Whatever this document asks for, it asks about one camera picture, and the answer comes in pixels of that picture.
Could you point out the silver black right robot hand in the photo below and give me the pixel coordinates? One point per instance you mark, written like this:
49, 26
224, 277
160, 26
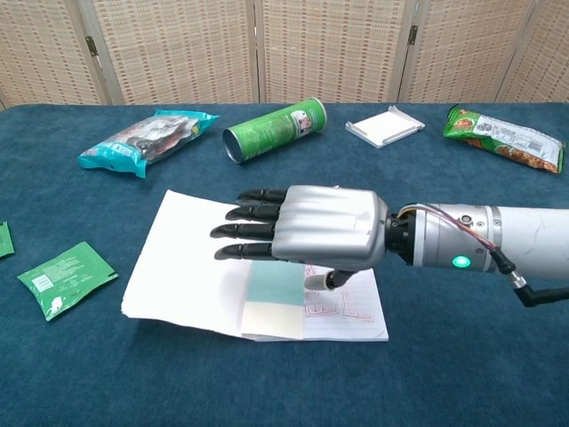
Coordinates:
329, 227

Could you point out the yellow and white notebook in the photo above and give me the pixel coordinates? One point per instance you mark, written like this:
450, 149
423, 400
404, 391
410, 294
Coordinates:
178, 276

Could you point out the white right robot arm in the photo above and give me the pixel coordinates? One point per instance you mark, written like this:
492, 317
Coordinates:
533, 236

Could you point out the white plastic tray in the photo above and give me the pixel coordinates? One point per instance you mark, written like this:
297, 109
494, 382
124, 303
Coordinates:
382, 126

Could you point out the green chips can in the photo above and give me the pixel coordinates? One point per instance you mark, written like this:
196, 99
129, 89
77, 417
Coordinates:
271, 129

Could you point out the green printed snack bag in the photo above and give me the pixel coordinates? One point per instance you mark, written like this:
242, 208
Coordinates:
502, 138

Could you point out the teal snack bag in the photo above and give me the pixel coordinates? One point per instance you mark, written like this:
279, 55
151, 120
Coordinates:
146, 138

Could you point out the black screen hinge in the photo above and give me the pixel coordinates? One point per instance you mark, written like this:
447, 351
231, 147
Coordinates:
92, 46
413, 34

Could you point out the woven folding screen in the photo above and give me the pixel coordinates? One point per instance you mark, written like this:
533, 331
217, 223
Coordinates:
178, 44

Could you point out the blue felt table cover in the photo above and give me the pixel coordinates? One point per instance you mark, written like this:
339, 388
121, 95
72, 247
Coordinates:
133, 378

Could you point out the green square sachet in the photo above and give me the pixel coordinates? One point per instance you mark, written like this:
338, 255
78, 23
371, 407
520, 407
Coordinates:
4, 240
66, 280

